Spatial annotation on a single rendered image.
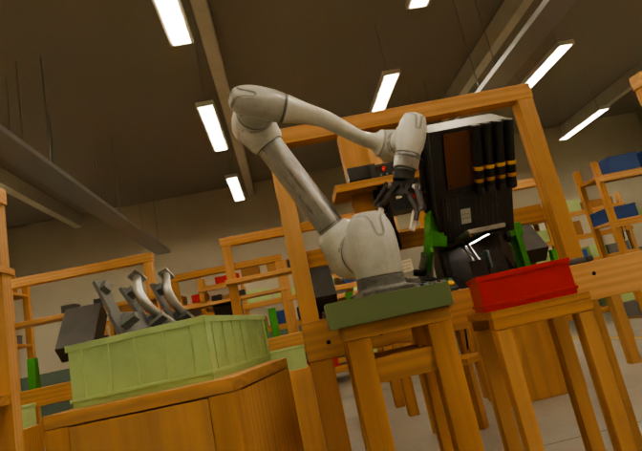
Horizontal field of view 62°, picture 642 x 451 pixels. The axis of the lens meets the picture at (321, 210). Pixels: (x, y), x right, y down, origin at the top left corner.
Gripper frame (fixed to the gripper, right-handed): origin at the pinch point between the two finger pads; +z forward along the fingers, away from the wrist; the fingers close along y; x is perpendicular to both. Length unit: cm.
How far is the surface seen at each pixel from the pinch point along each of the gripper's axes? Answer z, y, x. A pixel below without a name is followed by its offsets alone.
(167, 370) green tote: 55, 22, 67
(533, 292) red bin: 14, -43, -22
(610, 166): -189, 43, -570
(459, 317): 27.5, -12.4, -38.5
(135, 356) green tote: 54, 31, 71
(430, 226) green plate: -9, 13, -53
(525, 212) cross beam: -34, -3, -128
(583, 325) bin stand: 22, -58, -30
